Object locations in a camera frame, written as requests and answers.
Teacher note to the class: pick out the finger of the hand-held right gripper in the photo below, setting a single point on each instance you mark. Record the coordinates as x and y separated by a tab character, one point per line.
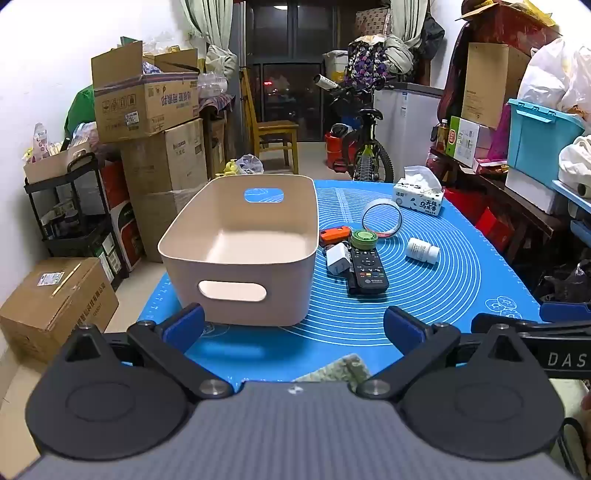
563	312

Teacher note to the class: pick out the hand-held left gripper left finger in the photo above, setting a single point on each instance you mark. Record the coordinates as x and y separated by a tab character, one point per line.
187	325

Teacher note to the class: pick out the beige tray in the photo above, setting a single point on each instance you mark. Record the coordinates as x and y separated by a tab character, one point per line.
55	166

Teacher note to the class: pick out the dark red cabinet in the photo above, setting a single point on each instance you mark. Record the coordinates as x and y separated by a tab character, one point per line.
503	25

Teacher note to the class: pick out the wooden chair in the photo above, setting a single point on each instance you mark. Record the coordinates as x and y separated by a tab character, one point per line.
277	129

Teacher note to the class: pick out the green white carton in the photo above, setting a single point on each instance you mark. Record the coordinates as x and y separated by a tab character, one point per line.
461	141

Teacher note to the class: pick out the flat cardboard box with label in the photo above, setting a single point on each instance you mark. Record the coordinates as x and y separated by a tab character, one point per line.
55	304

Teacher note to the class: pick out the tall brown cardboard box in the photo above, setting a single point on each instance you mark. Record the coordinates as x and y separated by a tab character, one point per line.
485	83

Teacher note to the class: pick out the orange black small tool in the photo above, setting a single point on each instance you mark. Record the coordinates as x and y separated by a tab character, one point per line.
332	235

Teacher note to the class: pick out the orange drink bottle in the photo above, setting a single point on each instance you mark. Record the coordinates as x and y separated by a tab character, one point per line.
442	136

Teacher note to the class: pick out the purple floral bag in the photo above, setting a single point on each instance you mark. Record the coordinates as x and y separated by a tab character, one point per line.
364	62

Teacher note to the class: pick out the open printed cardboard box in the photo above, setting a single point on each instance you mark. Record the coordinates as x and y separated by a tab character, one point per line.
147	106

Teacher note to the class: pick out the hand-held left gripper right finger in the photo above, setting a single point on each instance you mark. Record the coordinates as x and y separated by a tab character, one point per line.
406	330

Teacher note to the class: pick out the pale green curtain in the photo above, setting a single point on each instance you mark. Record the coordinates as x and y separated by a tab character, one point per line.
207	21
408	21

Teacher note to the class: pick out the black green bicycle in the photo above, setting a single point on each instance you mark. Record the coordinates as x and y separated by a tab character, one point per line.
369	161

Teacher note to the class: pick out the red bucket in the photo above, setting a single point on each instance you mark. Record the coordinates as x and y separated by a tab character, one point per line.
333	152

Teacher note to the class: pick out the white charger adapter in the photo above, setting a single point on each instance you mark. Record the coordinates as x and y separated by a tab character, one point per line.
336	261

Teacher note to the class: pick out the clear tape roll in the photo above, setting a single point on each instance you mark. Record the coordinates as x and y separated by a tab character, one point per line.
398	222

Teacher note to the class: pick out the teal plastic storage box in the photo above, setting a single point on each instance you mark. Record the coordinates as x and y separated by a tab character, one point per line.
535	147

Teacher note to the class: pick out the black utility cart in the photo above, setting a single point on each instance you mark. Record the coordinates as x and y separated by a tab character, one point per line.
78	244

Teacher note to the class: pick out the white pill bottle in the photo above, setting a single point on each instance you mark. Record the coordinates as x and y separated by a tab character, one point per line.
421	250

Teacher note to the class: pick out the maroon bag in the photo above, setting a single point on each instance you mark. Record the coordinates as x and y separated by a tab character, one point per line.
452	78

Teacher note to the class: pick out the white chest freezer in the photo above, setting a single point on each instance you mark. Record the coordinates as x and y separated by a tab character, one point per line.
406	120

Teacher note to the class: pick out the beige plastic storage bin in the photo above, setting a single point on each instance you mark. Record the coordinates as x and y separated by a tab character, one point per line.
240	286

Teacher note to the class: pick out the grey plastic bag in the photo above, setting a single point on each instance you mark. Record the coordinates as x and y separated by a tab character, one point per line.
251	165

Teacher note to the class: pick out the white tissue pack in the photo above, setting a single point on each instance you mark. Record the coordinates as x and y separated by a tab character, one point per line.
418	198

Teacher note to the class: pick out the green round tin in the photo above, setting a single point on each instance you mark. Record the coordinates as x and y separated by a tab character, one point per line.
363	237

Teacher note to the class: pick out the white plastic bag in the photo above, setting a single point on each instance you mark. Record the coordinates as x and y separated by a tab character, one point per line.
549	74

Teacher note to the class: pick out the plain brown cardboard box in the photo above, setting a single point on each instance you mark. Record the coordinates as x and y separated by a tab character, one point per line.
166	157

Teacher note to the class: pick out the green bag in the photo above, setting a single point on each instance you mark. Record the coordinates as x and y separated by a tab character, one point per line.
81	110

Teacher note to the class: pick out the yellow detergent bottle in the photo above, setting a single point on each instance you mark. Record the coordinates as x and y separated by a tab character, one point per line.
228	168

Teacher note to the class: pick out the green scouring pad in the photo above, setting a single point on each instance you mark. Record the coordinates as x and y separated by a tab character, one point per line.
344	369

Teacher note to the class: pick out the dark wooden bench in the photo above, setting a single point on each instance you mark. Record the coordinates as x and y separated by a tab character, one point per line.
503	189

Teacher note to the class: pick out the red white appliance box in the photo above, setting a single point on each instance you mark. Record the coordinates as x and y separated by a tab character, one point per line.
127	230

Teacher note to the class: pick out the blue silicone mat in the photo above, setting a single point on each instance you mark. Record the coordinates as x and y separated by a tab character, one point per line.
452	295

